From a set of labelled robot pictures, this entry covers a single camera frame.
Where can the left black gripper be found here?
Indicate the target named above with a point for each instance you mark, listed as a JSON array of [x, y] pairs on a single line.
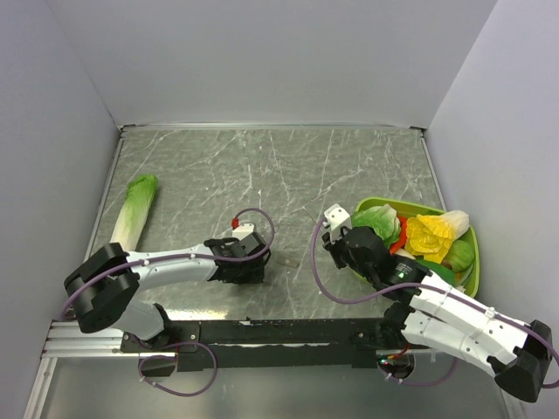
[[255, 274]]

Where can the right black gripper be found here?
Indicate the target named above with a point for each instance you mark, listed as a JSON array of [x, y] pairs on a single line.
[[334, 248]]

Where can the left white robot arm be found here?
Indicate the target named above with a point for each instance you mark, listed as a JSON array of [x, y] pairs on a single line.
[[103, 291]]

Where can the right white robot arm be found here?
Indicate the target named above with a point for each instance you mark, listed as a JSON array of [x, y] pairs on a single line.
[[432, 313]]

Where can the green toy lettuce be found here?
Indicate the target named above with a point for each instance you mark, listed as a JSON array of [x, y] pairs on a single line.
[[382, 219]]

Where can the red toy pepper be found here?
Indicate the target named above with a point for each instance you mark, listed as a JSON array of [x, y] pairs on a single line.
[[402, 237]]

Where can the yellow toy cabbage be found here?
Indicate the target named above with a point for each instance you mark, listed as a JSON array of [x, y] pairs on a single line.
[[431, 237]]

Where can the white green bok choy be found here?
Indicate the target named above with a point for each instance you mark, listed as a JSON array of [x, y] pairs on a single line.
[[446, 274]]

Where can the round green toy vegetable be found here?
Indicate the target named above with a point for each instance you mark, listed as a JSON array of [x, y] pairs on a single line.
[[459, 257]]

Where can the green plastic basket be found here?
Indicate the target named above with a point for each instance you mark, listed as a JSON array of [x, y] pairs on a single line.
[[468, 279]]

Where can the long napa cabbage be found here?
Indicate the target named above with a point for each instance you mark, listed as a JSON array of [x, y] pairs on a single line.
[[134, 212]]

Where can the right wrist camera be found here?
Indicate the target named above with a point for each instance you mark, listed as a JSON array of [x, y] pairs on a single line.
[[337, 221]]

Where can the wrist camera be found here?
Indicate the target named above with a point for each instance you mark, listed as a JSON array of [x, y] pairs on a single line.
[[337, 221], [240, 230]]

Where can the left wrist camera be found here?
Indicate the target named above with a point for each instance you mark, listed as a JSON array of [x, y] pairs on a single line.
[[240, 230]]

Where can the black base frame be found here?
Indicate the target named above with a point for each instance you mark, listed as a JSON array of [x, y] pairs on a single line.
[[195, 345]]

